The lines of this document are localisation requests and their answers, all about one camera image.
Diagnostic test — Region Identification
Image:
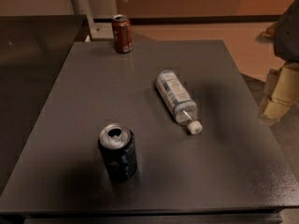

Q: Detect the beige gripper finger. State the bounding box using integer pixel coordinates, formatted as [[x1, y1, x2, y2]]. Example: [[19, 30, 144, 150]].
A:
[[260, 62, 299, 120]]

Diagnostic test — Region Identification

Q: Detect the red coke can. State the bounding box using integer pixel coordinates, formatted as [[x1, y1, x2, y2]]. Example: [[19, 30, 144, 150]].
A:
[[111, 14, 132, 53]]

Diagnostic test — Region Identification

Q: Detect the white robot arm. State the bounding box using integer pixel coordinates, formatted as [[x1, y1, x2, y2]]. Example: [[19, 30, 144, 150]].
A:
[[260, 0, 299, 120]]

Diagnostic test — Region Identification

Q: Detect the dark blue soda can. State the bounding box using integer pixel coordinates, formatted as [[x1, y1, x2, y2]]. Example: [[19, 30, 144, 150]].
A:
[[98, 123, 137, 181]]

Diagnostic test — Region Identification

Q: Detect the clear plastic water bottle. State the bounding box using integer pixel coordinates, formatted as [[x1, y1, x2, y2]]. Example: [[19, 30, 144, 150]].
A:
[[155, 70, 203, 135]]

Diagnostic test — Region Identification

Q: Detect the white pole in background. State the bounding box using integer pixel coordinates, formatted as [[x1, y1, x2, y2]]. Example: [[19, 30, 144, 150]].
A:
[[71, 0, 93, 16]]

